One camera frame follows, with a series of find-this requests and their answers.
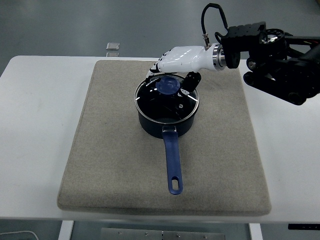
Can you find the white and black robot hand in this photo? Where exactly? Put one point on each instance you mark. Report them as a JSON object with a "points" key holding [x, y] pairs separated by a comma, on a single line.
{"points": [[185, 60]]}

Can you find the beige fabric mat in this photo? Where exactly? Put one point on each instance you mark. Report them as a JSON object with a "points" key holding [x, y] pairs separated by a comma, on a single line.
{"points": [[112, 150]]}

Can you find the small silver floor plate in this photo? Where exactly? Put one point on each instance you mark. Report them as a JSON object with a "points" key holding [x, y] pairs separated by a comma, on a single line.
{"points": [[112, 54], [112, 46]]}

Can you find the grey metal plate with screws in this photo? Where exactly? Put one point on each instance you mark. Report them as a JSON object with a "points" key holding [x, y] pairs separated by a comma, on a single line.
{"points": [[162, 235]]}

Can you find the black table control panel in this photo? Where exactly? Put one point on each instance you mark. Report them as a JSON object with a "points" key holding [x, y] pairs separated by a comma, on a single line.
{"points": [[303, 226]]}

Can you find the white table leg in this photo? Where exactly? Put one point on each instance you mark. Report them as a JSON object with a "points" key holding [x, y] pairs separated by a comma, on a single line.
{"points": [[255, 232], [65, 231]]}

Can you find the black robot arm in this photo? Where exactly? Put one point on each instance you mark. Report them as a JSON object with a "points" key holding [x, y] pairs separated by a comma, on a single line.
{"points": [[275, 72]]}

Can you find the glass pot lid blue knob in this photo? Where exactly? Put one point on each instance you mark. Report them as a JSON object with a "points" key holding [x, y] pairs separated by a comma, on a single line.
{"points": [[162, 107]]}

